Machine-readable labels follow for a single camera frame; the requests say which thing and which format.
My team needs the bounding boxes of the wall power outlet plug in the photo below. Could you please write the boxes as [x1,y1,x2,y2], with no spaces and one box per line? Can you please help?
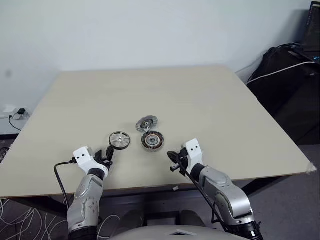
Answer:
[0,104,32,120]

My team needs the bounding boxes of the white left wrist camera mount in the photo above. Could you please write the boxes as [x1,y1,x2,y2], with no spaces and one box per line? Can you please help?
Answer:
[73,145,101,174]

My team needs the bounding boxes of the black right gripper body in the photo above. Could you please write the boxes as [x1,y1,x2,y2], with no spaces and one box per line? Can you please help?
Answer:
[177,148,190,174]

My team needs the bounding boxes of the dark metal table frame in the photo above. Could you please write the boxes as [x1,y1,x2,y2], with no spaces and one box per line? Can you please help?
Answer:
[0,172,311,219]

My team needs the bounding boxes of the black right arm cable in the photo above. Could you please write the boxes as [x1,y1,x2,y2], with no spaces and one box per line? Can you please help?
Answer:
[177,159,232,232]

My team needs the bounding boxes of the grey robot torso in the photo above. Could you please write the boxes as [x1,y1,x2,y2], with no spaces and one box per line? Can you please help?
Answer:
[116,223,227,240]

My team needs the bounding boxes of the black bag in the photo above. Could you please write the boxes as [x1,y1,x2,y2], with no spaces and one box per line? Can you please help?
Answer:
[246,45,320,146]

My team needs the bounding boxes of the white cable on bag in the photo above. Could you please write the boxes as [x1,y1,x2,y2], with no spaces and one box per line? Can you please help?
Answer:
[247,60,318,85]

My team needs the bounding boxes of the dark computer screen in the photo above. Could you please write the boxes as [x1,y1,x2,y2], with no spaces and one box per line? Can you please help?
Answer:
[300,0,320,54]

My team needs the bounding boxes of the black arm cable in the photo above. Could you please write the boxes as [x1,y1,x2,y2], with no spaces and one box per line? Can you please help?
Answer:
[53,157,76,210]
[177,159,232,232]

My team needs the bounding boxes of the black cables on bag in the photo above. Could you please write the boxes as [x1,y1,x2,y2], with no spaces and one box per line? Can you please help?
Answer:
[276,41,305,51]

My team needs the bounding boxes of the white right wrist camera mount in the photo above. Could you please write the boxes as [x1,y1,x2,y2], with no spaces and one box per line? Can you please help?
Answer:
[180,138,204,168]

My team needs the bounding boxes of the black adapter cable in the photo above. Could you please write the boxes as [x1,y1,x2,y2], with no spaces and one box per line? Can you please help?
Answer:
[8,114,23,132]

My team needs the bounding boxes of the tape on table corner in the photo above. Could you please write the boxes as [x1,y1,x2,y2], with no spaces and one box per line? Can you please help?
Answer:
[305,161,318,176]

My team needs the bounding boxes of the silver spoked rotor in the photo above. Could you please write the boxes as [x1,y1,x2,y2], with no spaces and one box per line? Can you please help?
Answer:
[108,131,132,151]

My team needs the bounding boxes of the grey round motor lid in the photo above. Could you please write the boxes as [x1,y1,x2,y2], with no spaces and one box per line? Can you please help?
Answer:
[135,114,158,134]

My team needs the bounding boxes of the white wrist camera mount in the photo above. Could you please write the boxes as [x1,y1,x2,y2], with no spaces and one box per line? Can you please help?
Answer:
[180,138,204,168]
[73,145,101,174]

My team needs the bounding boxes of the black floor cables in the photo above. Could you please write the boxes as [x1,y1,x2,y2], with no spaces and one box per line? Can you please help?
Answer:
[0,145,11,161]

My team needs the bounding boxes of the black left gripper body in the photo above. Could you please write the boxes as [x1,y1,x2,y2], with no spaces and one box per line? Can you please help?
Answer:
[93,153,114,168]

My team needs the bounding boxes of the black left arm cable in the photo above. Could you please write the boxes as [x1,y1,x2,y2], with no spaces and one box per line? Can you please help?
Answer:
[53,157,76,210]

